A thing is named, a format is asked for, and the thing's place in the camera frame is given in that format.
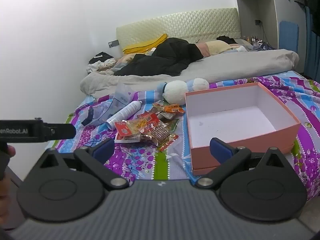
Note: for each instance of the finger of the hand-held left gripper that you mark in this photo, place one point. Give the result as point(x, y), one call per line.
point(62, 131)

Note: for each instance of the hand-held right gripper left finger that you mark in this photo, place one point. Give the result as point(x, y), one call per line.
point(105, 151)

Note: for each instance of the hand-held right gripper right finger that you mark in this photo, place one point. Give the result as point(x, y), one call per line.
point(220, 151)

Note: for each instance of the pink cardboard box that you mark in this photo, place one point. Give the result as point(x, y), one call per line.
point(250, 142)

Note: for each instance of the pile of snack packets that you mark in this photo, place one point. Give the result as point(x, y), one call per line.
point(140, 130)

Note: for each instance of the orange snack packet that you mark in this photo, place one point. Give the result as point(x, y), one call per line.
point(172, 108)

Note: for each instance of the person's left hand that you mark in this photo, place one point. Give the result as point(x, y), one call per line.
point(11, 152)

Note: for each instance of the floral purple bedsheet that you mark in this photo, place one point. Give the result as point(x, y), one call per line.
point(140, 157)

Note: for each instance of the white cylindrical roll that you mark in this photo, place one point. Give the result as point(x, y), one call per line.
point(125, 113)

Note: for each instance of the clear bluish plastic bag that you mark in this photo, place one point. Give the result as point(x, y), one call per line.
point(120, 95)

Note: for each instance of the white and blue plush toy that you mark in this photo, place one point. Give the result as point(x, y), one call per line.
point(175, 90)

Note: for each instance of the heap of mixed clothes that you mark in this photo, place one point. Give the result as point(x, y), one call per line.
point(100, 63)

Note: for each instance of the grey duvet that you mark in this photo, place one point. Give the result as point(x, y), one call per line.
point(225, 67)

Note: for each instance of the pink pillow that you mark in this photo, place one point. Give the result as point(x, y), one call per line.
point(203, 49)

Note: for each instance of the cream pillow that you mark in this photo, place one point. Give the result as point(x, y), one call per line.
point(218, 46)

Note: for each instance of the black clothing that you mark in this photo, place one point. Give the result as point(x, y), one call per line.
point(165, 57)

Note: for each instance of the yellow blanket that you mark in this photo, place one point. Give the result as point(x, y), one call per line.
point(147, 45)

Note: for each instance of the row of small bottles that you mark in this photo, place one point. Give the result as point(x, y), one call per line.
point(253, 40)

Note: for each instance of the cream quilted headboard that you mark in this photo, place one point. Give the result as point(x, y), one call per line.
point(187, 22)

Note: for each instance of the white cabinet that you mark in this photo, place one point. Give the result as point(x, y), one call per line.
point(265, 5)

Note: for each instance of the hanging dark clothes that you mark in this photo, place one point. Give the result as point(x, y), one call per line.
point(312, 10)

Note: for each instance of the wall switch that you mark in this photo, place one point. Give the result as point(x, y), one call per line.
point(113, 43)

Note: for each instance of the wall outlet with charger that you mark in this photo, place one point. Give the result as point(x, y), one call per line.
point(258, 22)

